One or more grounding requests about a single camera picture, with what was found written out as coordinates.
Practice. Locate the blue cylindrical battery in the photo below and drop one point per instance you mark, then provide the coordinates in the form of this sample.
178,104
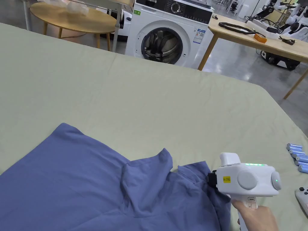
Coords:
303,164
302,157
304,169
298,150
294,146

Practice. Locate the white humanoid robot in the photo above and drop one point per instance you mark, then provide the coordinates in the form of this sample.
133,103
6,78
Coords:
297,26

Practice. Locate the white hand controller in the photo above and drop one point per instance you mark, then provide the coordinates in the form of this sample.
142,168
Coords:
303,195

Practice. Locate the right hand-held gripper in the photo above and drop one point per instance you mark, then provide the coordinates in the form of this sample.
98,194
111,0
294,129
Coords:
247,179

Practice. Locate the person's right hand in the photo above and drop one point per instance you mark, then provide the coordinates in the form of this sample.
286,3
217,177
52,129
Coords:
259,219

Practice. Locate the white washing machine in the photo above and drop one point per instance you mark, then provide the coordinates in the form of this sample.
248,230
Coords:
168,26

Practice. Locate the blue shirt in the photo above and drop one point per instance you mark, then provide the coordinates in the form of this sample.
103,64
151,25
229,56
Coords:
72,182

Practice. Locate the bed with pale green sheet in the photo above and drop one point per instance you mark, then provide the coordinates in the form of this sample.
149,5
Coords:
125,96

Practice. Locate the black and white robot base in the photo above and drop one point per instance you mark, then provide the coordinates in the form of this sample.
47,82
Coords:
281,61

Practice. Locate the small white wheeled robot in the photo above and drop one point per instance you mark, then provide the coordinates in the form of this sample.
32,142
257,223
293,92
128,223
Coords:
125,22

